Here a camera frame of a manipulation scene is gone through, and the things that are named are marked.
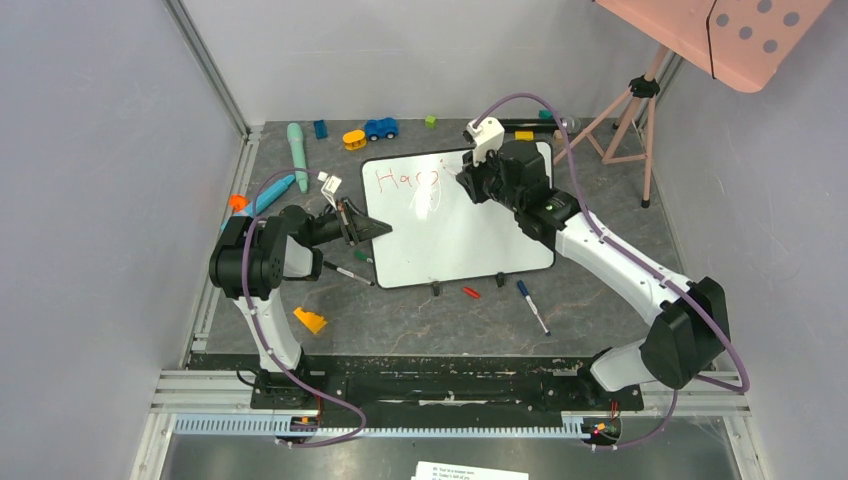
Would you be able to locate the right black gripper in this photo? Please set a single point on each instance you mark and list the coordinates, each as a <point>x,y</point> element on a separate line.
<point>473,183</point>

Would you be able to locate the black toy microphone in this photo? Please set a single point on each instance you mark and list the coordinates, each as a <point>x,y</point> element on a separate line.
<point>572,125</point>

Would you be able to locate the blue toy car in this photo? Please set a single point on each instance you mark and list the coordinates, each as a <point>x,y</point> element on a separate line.
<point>385,128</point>

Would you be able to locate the black whiteboard marker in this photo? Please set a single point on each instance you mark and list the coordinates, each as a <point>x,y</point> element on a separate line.
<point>348,273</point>

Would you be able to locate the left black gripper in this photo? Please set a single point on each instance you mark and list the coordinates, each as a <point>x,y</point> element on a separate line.
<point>357,226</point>

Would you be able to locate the blue whiteboard marker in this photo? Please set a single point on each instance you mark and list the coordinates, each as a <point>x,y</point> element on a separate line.
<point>534,309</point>

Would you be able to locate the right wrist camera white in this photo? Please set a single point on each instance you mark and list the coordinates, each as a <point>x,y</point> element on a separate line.
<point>485,134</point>

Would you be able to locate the yellow stair block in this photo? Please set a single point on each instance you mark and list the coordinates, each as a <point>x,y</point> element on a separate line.
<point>313,322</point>

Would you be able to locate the white whiteboard black frame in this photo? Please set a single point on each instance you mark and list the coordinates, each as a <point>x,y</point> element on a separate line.
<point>438,234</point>

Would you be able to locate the red marker cap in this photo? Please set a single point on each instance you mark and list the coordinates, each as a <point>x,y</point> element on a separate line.
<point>471,292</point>

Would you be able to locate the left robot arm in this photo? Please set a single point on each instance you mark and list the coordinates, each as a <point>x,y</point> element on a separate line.
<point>251,260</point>

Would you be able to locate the pink perforated board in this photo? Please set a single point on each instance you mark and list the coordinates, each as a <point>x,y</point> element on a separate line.
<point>740,43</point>

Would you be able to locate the mint toy crayon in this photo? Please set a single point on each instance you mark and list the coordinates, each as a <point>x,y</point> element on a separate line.
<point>295,137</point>

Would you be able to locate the yellow rectangular block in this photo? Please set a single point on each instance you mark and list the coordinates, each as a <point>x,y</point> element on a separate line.
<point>524,135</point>

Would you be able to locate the yellow oval toy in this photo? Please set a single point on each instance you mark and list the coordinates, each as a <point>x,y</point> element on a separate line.
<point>354,139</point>

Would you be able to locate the pink tripod stand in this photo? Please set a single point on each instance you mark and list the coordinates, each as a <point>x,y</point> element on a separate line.
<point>638,114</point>

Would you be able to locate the orange small toy piece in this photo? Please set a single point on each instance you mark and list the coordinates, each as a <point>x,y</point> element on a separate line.
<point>237,203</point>

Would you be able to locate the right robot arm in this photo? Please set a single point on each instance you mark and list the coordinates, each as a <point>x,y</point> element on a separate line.
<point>688,321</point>

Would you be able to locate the blue toy crayon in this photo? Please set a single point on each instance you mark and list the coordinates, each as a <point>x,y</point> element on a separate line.
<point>271,190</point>

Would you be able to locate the dark blue block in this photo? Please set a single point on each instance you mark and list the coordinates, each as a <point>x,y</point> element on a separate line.
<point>320,129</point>

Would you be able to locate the white printed paper sheet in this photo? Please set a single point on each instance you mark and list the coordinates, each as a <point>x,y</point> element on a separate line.
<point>442,471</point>

